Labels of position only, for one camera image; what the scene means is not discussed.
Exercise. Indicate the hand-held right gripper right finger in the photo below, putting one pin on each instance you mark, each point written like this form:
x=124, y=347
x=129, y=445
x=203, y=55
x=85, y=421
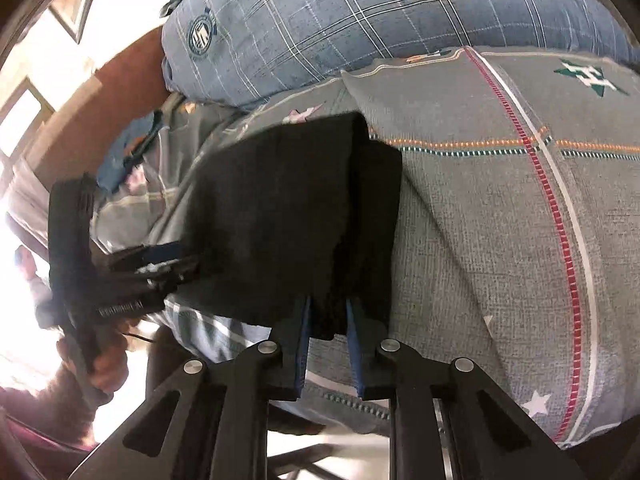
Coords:
x=356, y=347

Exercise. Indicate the black pants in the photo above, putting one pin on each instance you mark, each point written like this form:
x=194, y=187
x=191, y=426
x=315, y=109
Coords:
x=280, y=200

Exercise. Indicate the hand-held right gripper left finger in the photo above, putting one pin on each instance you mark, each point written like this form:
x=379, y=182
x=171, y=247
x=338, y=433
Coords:
x=303, y=340

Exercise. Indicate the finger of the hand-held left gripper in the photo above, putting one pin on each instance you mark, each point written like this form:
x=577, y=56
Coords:
x=165, y=276
x=160, y=251

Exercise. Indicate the blue cloth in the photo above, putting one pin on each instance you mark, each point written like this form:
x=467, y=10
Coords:
x=125, y=155

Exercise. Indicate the blue striped bedsheet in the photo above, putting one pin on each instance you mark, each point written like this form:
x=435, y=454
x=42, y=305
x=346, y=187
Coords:
x=215, y=332

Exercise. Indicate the person's left forearm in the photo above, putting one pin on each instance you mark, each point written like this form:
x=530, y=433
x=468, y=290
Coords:
x=45, y=410

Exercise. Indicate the blue plaid quilt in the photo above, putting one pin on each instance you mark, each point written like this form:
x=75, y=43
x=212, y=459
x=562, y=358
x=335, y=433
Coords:
x=375, y=15

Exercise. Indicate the person's left hand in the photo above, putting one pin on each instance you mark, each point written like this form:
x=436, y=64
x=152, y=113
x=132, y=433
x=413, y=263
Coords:
x=107, y=365

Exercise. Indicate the brown wooden headboard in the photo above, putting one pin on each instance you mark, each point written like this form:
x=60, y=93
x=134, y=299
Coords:
x=115, y=85

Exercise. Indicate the grey star print blanket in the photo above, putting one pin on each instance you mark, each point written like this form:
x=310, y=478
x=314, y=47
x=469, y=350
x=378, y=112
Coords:
x=475, y=210

